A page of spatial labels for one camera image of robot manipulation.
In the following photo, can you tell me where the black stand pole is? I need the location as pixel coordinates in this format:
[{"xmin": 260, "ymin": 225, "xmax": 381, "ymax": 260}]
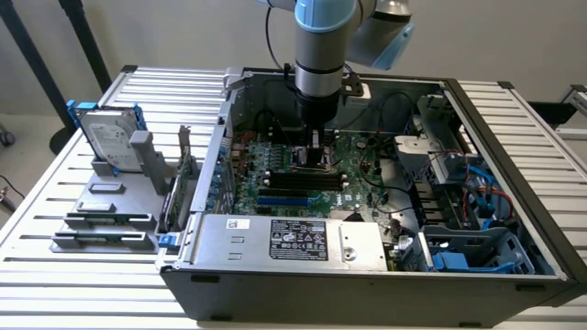
[
  {"xmin": 0, "ymin": 0, "xmax": 71, "ymax": 129},
  {"xmin": 48, "ymin": 0, "xmax": 113, "ymax": 156}
]

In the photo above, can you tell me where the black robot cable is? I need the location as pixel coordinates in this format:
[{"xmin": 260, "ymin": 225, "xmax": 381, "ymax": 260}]
[{"xmin": 264, "ymin": 0, "xmax": 295, "ymax": 91}]

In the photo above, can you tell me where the black expansion slot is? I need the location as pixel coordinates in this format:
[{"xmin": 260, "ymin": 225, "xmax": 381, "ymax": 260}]
[{"xmin": 257, "ymin": 188, "xmax": 309, "ymax": 199}]

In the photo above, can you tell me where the hard disk with blue rails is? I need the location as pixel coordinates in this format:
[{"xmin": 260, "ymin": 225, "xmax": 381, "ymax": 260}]
[{"xmin": 65, "ymin": 99, "xmax": 148, "ymax": 175}]

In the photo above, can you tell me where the thin black cable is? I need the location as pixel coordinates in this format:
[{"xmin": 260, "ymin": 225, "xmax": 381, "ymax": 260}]
[{"xmin": 0, "ymin": 174, "xmax": 28, "ymax": 211}]

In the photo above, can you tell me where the green motherboard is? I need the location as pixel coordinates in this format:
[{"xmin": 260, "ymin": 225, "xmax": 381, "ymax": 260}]
[{"xmin": 227, "ymin": 131, "xmax": 387, "ymax": 221}]

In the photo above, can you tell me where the CPU socket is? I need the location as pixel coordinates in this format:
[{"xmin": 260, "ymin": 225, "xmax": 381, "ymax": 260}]
[{"xmin": 287, "ymin": 144, "xmax": 341, "ymax": 173}]

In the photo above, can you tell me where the blue expansion slot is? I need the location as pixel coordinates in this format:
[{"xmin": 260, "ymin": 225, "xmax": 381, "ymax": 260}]
[{"xmin": 255, "ymin": 195, "xmax": 309, "ymax": 208}]

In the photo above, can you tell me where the black RAM slot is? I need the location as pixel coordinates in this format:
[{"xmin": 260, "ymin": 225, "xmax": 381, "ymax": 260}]
[
  {"xmin": 269, "ymin": 174, "xmax": 345, "ymax": 182},
  {"xmin": 271, "ymin": 170, "xmax": 345, "ymax": 178},
  {"xmin": 268, "ymin": 178, "xmax": 345, "ymax": 187},
  {"xmin": 267, "ymin": 182, "xmax": 344, "ymax": 191}
]

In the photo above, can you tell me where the red wire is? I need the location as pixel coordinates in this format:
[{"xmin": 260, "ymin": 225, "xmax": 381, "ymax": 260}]
[{"xmin": 461, "ymin": 187, "xmax": 515, "ymax": 230}]

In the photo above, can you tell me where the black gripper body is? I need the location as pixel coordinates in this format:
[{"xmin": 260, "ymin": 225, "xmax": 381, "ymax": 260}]
[{"xmin": 295, "ymin": 88, "xmax": 343, "ymax": 133}]

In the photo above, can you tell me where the silver chipset heatsink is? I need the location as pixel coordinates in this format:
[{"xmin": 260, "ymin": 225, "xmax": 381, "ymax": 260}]
[{"xmin": 328, "ymin": 208, "xmax": 368, "ymax": 223}]

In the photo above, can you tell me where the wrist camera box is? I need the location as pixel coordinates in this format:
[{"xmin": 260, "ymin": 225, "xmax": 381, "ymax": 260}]
[{"xmin": 341, "ymin": 72, "xmax": 373, "ymax": 108}]

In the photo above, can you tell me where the grey metal disk bay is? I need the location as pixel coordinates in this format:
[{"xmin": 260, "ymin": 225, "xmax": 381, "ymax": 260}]
[{"xmin": 392, "ymin": 93, "xmax": 485, "ymax": 188}]

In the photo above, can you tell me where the blue wire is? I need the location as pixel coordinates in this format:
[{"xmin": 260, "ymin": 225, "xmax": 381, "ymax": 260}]
[{"xmin": 463, "ymin": 164, "xmax": 512, "ymax": 230}]

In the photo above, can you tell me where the grey parts rack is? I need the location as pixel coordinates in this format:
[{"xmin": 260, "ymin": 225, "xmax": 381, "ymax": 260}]
[{"xmin": 48, "ymin": 130, "xmax": 204, "ymax": 256}]

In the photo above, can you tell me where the black open PC case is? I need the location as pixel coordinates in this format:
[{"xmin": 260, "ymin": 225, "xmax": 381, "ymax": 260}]
[{"xmin": 153, "ymin": 67, "xmax": 580, "ymax": 321}]

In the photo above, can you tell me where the green graphics card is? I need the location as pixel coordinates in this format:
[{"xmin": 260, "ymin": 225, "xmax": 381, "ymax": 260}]
[{"xmin": 157, "ymin": 124, "xmax": 196, "ymax": 234}]

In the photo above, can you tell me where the thin metal locking lever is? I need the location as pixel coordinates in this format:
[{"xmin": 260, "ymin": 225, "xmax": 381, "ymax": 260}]
[{"xmin": 291, "ymin": 164, "xmax": 339, "ymax": 173}]

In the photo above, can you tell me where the silver power supply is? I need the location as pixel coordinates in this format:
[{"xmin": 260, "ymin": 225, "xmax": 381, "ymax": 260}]
[{"xmin": 188, "ymin": 213, "xmax": 392, "ymax": 273}]

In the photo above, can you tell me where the black wire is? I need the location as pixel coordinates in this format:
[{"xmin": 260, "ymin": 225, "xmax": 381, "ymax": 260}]
[{"xmin": 359, "ymin": 91, "xmax": 416, "ymax": 173}]

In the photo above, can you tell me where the aluminium frame with black bracket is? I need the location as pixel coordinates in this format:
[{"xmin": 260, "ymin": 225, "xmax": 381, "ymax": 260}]
[{"xmin": 525, "ymin": 83, "xmax": 587, "ymax": 139}]

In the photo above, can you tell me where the grey disk bay blue latch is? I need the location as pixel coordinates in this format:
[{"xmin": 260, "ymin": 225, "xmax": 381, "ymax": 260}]
[{"xmin": 415, "ymin": 223, "xmax": 539, "ymax": 276}]

